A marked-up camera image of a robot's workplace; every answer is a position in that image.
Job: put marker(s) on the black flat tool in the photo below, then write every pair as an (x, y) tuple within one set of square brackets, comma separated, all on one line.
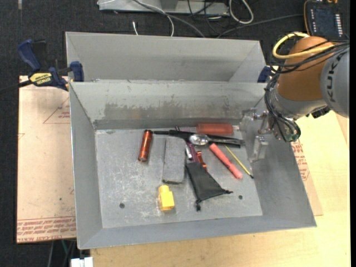
[(175, 133)]

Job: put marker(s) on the pink marker pen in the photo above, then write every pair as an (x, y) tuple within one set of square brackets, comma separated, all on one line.
[(225, 160)]

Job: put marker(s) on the shiny metal spoon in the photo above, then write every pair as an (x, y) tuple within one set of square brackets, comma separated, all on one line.
[(198, 139)]

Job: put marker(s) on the grey sponge block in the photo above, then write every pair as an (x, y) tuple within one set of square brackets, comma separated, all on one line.
[(174, 160)]

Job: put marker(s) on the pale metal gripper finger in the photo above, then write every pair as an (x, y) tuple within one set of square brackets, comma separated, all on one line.
[(258, 150), (249, 122)]

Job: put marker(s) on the grey metal bin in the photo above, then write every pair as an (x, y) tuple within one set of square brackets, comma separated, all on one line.
[(133, 160)]

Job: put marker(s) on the orange metal flashlight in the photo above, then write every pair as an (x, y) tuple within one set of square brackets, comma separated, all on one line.
[(145, 146)]

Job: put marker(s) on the thin yellow pencil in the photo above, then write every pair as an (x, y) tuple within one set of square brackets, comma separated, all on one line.
[(238, 161)]

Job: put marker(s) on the yellow toy block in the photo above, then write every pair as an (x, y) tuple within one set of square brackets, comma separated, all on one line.
[(166, 199)]

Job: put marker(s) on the brown cardboard board red print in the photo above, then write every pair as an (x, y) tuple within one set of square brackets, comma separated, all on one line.
[(41, 160)]

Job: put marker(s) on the black cylinder on white bracket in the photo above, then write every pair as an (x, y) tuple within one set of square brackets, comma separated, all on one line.
[(320, 112)]

